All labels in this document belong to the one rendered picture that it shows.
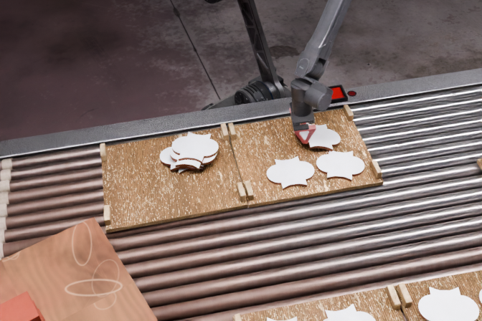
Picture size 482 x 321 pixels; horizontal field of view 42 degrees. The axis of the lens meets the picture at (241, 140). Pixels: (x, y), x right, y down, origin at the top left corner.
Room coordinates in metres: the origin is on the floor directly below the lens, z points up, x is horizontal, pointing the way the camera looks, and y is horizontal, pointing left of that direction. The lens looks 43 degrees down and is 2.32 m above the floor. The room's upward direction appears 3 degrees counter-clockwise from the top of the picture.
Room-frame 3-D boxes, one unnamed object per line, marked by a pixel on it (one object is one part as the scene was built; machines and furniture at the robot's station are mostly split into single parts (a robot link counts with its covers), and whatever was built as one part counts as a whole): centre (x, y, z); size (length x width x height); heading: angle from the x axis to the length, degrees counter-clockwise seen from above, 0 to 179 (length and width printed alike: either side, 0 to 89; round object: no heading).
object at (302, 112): (1.48, -0.19, 1.08); 0.10 x 0.07 x 0.07; 2
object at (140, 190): (1.36, 0.22, 0.93); 0.41 x 0.35 x 0.02; 100
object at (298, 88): (1.48, -0.19, 1.14); 0.07 x 0.06 x 0.07; 40
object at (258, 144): (1.43, -0.19, 0.93); 0.41 x 0.35 x 0.02; 99
